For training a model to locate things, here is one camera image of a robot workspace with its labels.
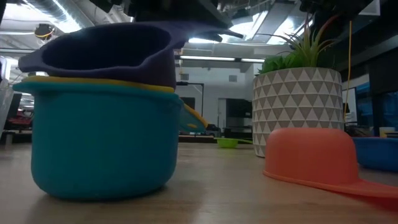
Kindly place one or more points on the purple measuring cup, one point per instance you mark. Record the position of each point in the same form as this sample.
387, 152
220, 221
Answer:
155, 71

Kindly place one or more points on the yellow measuring cup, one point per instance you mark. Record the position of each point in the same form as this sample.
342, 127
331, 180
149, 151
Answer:
93, 81

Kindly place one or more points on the teal measuring cup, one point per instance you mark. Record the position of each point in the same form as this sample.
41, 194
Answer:
102, 146

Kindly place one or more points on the succulent in triangle-patterned pot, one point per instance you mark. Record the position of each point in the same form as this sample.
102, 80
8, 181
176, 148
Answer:
295, 109

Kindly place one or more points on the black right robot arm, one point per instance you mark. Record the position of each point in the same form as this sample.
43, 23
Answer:
335, 7

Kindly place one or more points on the orange measuring cup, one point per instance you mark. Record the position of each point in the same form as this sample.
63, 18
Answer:
311, 155

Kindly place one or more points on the black aluminium table frame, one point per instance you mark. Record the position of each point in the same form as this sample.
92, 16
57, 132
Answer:
199, 139

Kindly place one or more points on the green measuring cup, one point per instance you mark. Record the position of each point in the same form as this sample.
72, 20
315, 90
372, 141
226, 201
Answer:
227, 143

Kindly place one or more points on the black station frame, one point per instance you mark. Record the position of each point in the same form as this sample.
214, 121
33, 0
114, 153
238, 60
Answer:
192, 83

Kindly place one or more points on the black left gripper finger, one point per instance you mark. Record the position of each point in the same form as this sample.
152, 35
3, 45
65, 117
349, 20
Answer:
206, 36

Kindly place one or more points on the black cabinet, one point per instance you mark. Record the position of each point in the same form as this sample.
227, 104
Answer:
238, 109

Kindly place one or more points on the blue measuring cup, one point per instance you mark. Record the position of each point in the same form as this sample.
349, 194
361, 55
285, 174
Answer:
376, 154

